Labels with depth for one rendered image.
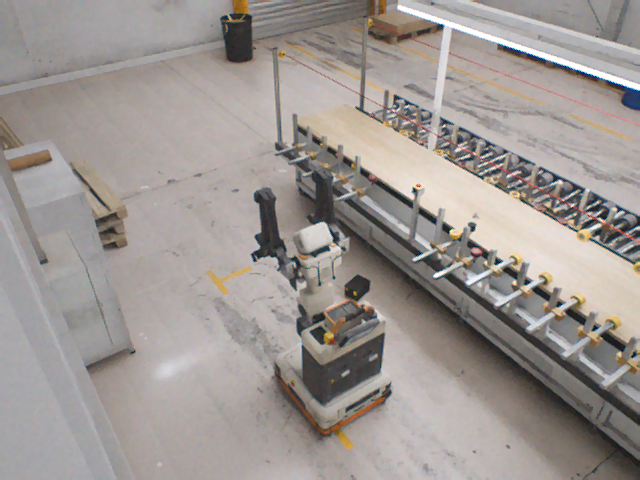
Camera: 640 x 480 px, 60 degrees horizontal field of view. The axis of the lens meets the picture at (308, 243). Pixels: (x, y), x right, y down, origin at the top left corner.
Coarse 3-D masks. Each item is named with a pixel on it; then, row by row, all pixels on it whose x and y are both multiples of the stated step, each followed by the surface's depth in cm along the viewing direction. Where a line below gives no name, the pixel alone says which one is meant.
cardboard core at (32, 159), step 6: (24, 156) 377; (30, 156) 377; (36, 156) 379; (42, 156) 381; (48, 156) 383; (12, 162) 372; (18, 162) 374; (24, 162) 376; (30, 162) 378; (36, 162) 380; (42, 162) 383; (12, 168) 373; (18, 168) 376
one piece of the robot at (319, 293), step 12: (324, 252) 352; (336, 252) 354; (300, 264) 350; (312, 264) 346; (324, 264) 352; (336, 264) 358; (312, 276) 351; (324, 276) 357; (312, 288) 366; (324, 288) 371; (300, 300) 378; (312, 300) 372; (324, 300) 379; (300, 312) 386; (312, 312) 377
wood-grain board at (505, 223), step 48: (336, 144) 538; (384, 144) 537; (432, 192) 468; (480, 192) 467; (480, 240) 414; (528, 240) 414; (576, 240) 413; (576, 288) 371; (624, 288) 371; (624, 336) 337
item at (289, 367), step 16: (288, 352) 411; (288, 368) 400; (288, 384) 401; (304, 384) 388; (368, 384) 387; (304, 400) 385; (336, 400) 377; (320, 416) 371; (336, 416) 375; (352, 416) 387; (320, 432) 379
